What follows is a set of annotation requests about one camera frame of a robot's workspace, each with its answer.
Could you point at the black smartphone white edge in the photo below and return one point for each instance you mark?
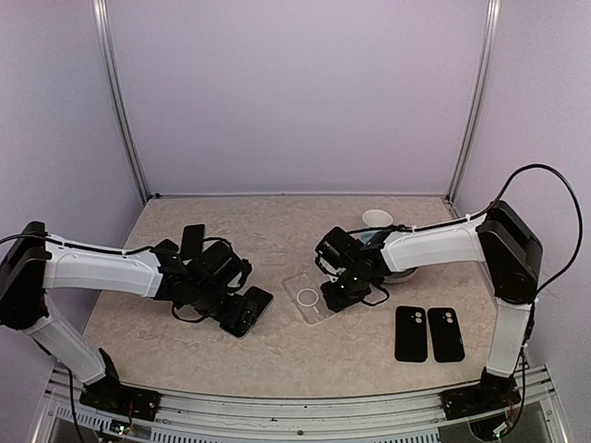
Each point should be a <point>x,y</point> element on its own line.
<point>242,311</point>

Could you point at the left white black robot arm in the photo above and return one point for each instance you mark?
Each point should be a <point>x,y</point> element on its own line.
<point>39,261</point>

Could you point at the black smartphone upright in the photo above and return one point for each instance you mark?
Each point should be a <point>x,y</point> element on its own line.
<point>192,241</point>

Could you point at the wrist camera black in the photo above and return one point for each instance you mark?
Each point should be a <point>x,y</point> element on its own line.
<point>337,250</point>
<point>220,267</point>

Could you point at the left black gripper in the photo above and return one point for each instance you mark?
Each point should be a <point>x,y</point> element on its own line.
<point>221,318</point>

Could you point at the clear transparent phone case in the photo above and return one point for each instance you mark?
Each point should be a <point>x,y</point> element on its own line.
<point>307,298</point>

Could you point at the right aluminium corner post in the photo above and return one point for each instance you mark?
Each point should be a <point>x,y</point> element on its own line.
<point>477,101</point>

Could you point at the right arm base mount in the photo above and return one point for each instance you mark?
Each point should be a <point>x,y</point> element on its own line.
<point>483,397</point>

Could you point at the aluminium front rail frame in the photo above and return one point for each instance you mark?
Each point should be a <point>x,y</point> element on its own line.
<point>416,416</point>

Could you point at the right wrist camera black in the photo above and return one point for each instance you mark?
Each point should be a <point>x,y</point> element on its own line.
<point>337,250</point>

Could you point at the black phone case right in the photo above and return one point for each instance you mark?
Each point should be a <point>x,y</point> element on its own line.
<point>446,337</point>

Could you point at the left aluminium corner post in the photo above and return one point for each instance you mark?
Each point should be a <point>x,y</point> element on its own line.
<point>102,23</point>

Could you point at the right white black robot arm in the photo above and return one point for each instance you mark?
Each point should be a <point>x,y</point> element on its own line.
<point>498,238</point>

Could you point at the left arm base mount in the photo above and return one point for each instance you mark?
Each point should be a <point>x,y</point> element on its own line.
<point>109,395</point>

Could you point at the white blue mug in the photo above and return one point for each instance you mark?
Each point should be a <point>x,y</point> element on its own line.
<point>374,219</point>

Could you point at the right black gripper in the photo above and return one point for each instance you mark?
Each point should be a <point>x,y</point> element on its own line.
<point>337,303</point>

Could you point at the black phone case left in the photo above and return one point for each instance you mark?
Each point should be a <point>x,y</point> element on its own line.
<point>411,336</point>

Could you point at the aluminium corner post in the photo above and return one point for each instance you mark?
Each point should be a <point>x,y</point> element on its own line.
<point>102,23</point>
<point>477,101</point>

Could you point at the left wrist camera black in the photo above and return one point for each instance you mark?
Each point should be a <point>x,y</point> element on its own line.
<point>220,267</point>

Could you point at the black phone case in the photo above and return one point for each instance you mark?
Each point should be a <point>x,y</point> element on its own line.
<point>411,336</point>
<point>446,337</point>

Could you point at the white saucer plate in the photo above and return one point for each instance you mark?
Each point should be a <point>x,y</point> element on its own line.
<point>399,276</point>

